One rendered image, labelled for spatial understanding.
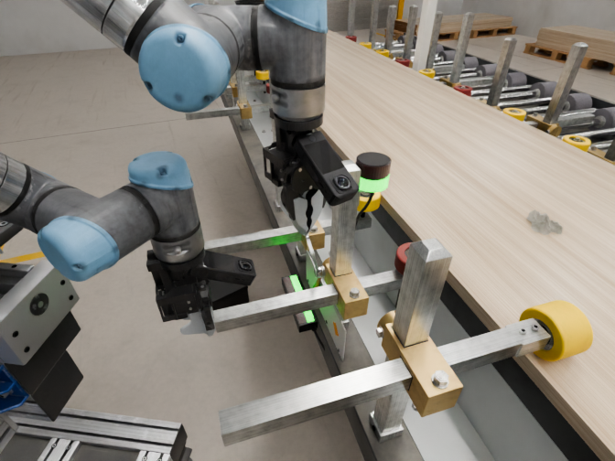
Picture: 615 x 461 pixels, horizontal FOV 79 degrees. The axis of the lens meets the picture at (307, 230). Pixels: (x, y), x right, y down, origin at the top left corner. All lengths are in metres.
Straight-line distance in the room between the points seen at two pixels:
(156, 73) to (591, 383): 0.68
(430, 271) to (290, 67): 0.30
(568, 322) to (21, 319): 0.78
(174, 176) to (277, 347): 1.31
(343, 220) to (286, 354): 1.10
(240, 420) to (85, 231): 0.27
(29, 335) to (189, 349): 1.14
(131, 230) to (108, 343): 1.48
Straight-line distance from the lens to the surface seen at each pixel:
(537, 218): 1.01
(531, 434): 0.78
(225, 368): 1.70
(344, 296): 0.72
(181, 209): 0.53
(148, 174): 0.50
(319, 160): 0.53
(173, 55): 0.38
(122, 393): 1.76
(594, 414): 0.67
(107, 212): 0.49
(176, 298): 0.63
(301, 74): 0.51
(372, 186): 0.65
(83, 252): 0.47
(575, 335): 0.66
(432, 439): 0.88
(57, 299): 0.74
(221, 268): 0.62
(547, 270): 0.86
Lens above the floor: 1.40
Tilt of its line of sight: 37 degrees down
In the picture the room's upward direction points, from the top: straight up
